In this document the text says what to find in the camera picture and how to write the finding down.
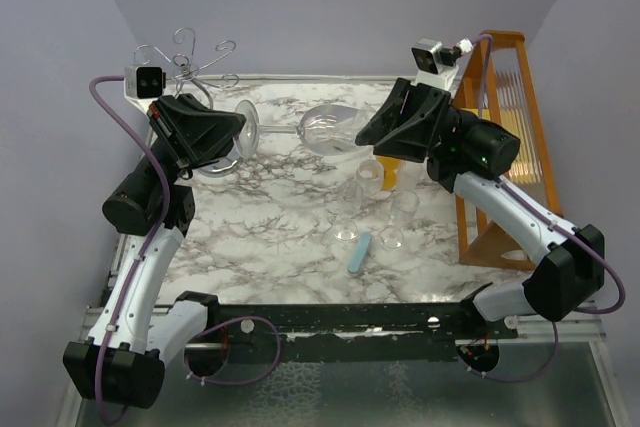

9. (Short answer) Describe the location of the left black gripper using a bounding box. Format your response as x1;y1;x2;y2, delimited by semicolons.
136;92;247;191

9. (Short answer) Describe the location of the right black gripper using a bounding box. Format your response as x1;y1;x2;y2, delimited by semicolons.
353;80;478;164

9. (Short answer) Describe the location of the clear ribbed wine glass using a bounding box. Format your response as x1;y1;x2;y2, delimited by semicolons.
396;162;425;191

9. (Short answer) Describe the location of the yellow plastic wine glass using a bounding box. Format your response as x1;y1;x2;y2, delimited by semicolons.
376;156;402;191

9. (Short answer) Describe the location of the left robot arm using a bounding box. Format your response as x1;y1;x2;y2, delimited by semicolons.
63;94;247;408

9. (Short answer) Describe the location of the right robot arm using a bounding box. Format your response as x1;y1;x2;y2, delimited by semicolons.
355;78;605;338

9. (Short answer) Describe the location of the chrome wine glass rack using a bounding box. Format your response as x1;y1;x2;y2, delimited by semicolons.
133;27;246;179

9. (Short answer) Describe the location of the wooden dish rack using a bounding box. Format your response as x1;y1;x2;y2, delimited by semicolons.
454;30;563;272

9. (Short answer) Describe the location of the light blue eraser bar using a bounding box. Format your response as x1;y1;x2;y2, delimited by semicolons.
347;232;372;276

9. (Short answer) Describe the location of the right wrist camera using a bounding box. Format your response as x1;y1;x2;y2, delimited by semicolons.
411;38;462;91

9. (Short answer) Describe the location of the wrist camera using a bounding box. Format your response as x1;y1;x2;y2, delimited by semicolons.
411;38;462;91
124;64;166;113

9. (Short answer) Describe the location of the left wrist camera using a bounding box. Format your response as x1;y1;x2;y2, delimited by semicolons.
124;64;166;113

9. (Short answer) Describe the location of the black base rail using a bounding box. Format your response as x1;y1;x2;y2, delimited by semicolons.
187;302;517;364

